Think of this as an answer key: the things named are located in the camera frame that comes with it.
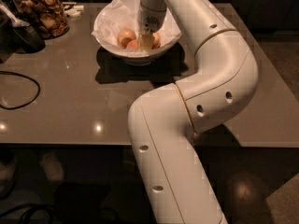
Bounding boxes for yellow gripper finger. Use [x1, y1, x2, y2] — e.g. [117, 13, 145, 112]
[138, 33, 155, 50]

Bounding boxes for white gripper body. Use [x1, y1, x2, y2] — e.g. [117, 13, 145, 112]
[137, 0, 167, 34]

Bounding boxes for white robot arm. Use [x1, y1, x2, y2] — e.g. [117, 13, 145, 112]
[128, 0, 258, 224]

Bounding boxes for right red-yellow apple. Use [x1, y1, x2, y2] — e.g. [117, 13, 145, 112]
[152, 32, 161, 49]

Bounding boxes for red-yellow apple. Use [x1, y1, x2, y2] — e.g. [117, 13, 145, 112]
[152, 32, 161, 49]
[117, 29, 136, 49]

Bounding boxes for front red apple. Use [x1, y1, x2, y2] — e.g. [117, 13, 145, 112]
[127, 39, 139, 50]

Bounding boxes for white ceramic bowl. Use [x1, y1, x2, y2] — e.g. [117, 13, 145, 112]
[93, 0, 183, 67]

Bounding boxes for left red-yellow apple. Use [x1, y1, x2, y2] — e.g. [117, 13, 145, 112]
[117, 29, 136, 49]

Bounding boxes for white paper bowl liner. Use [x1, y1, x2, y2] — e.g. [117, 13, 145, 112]
[91, 0, 182, 57]

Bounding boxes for small white items behind jar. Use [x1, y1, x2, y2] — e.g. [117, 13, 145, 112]
[64, 4, 84, 18]

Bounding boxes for glass jar of dried chips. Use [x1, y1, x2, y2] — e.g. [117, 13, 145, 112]
[13, 0, 69, 39]

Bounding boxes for black round scoop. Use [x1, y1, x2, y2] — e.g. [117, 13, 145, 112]
[13, 26, 45, 53]

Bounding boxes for dark appliance at left edge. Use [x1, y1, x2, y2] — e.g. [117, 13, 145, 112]
[0, 10, 16, 63]

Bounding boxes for white shoe right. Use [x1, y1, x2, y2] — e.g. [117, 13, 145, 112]
[39, 152, 64, 183]

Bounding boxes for white shoe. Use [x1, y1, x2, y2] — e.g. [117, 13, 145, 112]
[39, 152, 64, 183]
[0, 158, 17, 198]

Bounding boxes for white shoe left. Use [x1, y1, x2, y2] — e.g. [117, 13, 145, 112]
[0, 158, 17, 198]

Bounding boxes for white spoon handle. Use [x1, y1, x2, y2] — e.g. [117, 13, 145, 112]
[0, 3, 29, 28]

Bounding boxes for black cable on table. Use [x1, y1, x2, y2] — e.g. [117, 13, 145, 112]
[0, 70, 42, 111]

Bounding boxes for black cables on floor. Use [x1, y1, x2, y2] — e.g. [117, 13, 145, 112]
[0, 199, 88, 224]

